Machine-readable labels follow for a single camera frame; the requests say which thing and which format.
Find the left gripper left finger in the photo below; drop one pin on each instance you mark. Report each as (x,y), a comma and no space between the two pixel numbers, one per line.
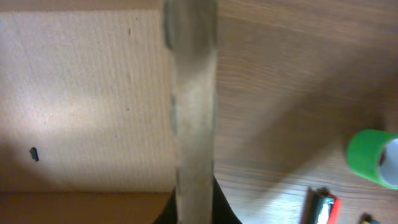
(168,214)

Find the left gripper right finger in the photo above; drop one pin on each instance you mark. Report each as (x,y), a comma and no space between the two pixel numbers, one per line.
(222,213)

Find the brown cardboard box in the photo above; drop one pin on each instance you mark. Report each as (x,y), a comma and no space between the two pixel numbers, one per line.
(85,134)

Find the yellow highlighter marker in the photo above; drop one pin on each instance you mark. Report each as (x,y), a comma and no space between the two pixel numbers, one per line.
(368,219)

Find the green tape roll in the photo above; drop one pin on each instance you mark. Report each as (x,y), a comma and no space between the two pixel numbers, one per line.
(372,154)

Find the black and orange stapler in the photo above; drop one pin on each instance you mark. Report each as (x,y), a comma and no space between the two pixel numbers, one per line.
(320,207)

